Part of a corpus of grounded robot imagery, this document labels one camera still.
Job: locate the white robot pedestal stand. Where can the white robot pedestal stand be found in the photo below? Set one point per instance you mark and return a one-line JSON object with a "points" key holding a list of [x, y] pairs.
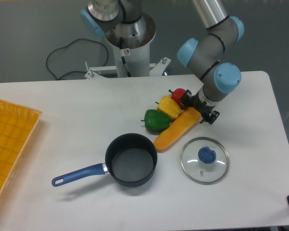
{"points": [[131, 48]]}

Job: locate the long orange bread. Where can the long orange bread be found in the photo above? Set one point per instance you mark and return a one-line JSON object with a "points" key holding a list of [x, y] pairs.
{"points": [[177, 129]]}

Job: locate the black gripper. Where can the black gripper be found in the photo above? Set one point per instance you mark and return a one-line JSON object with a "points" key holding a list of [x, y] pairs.
{"points": [[207, 112]]}

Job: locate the glass lid blue knob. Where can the glass lid blue knob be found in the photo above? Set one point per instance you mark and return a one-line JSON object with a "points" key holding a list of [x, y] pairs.
{"points": [[204, 160]]}

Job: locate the red bell pepper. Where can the red bell pepper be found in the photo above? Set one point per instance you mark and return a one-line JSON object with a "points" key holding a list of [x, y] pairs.
{"points": [[176, 95]]}

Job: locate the yellow bell pepper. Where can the yellow bell pepper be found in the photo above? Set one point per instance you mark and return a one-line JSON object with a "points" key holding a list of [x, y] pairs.
{"points": [[168, 106]]}

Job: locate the green bell pepper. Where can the green bell pepper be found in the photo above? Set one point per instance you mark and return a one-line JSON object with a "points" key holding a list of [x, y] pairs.
{"points": [[156, 121]]}

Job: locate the dark saucepan blue handle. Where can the dark saucepan blue handle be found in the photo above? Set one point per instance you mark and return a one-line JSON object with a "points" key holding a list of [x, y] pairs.
{"points": [[130, 159]]}

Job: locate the yellow woven basket tray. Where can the yellow woven basket tray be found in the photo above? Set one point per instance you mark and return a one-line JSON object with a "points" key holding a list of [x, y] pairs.
{"points": [[17, 124]]}

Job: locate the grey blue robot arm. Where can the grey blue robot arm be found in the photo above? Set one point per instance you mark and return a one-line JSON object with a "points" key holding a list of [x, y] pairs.
{"points": [[201, 57]]}

